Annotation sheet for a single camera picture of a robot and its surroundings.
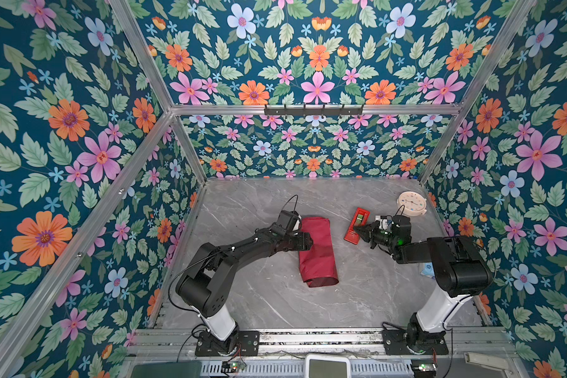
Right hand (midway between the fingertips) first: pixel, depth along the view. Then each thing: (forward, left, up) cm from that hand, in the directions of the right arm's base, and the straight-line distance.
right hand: (354, 225), depth 92 cm
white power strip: (-44, -33, -6) cm, 55 cm away
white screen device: (-45, +14, -5) cm, 47 cm away
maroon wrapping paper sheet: (-16, +15, 0) cm, 22 cm away
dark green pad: (-46, +62, -10) cm, 77 cm away
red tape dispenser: (+5, -4, -2) cm, 6 cm away
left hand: (-6, +18, -1) cm, 19 cm away
